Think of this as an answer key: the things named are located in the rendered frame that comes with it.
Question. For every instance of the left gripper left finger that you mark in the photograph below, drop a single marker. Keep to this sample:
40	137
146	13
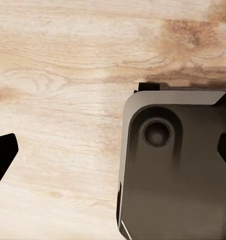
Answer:
8	151

